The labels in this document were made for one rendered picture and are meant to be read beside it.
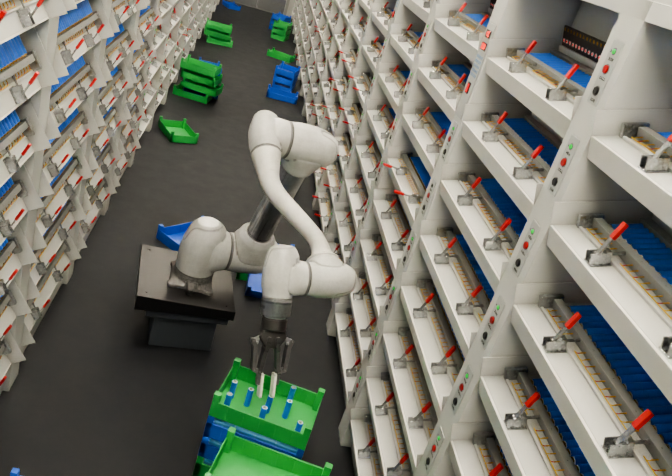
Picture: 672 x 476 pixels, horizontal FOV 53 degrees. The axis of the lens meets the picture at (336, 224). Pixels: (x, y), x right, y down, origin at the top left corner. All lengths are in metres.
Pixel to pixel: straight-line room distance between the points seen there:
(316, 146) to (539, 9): 0.84
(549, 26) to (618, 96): 0.71
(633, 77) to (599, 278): 0.38
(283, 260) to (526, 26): 0.94
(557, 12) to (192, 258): 1.56
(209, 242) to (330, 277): 0.77
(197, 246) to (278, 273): 0.76
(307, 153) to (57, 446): 1.23
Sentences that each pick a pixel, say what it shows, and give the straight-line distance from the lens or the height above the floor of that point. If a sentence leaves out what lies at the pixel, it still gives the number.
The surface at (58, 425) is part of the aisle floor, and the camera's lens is 2.47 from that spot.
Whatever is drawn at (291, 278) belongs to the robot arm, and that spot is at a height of 0.76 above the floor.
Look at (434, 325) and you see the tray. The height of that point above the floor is 0.73.
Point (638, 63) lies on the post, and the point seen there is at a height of 1.62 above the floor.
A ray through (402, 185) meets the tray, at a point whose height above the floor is 0.90.
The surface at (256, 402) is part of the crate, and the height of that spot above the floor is 0.32.
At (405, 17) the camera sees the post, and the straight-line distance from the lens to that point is 3.37.
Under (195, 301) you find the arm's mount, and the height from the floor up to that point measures 0.25.
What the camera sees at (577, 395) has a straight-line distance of 1.27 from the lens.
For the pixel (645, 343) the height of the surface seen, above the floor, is 1.28.
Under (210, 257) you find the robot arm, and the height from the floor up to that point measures 0.41.
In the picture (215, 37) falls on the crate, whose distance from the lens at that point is 8.51.
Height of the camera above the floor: 1.70
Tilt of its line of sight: 23 degrees down
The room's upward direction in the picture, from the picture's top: 18 degrees clockwise
